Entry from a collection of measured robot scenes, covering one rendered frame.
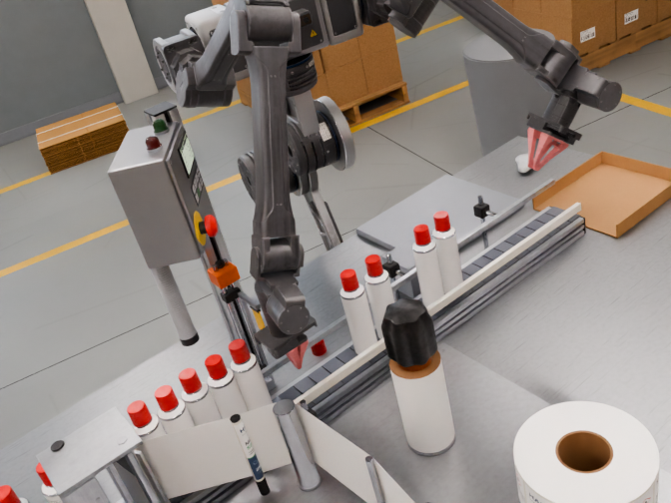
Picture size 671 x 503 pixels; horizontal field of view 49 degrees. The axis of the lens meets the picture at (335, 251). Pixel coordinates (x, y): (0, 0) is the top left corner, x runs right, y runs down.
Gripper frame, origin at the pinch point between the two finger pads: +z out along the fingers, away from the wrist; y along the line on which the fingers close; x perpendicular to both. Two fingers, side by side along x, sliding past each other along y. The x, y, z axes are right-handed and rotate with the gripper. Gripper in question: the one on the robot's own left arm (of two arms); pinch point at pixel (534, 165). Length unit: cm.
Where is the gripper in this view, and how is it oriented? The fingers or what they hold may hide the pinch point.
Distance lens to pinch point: 154.8
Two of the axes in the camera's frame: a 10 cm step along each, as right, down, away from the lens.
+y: 4.5, 4.1, -7.9
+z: -3.9, 8.9, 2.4
